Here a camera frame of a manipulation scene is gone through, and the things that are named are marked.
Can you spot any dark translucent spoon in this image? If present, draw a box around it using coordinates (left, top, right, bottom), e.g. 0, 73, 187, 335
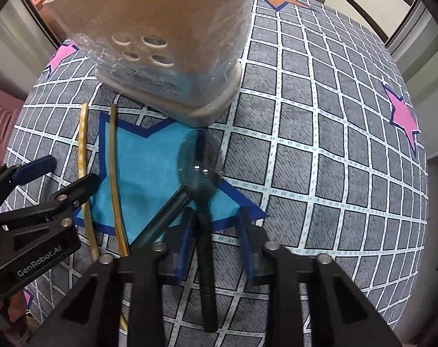
130, 186, 191, 253
177, 129, 220, 333

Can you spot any brown wooden chopstick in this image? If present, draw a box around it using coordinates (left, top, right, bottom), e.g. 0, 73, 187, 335
108, 104, 130, 257

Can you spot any patterned yellow chopstick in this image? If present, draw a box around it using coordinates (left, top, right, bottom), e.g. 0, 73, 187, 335
77, 103, 101, 262

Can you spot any grey checkered star tablecloth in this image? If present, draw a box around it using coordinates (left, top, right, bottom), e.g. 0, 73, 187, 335
0, 0, 428, 346

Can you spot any beige utensil holder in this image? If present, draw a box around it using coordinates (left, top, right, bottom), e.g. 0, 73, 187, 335
45, 0, 253, 128

